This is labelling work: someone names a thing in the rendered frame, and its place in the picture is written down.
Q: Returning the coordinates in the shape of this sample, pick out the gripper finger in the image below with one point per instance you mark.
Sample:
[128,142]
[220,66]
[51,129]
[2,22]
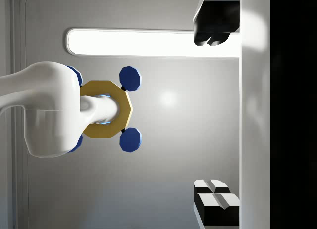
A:
[218,214]
[218,18]

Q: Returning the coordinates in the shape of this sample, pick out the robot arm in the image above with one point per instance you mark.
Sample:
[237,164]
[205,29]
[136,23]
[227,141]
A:
[49,107]

